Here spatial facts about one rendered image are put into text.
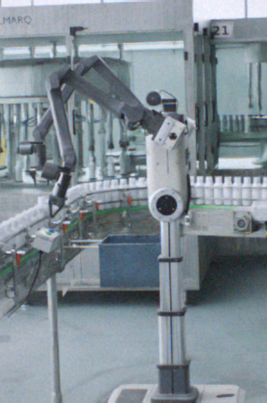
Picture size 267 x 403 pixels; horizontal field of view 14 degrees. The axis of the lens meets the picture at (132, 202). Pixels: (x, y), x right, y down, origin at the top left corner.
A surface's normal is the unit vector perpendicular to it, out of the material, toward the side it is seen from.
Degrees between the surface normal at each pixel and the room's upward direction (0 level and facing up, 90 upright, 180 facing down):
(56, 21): 90
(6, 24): 90
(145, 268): 90
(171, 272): 90
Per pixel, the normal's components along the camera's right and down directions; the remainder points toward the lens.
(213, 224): -0.44, 0.11
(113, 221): 0.65, 0.06
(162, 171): -0.14, 0.29
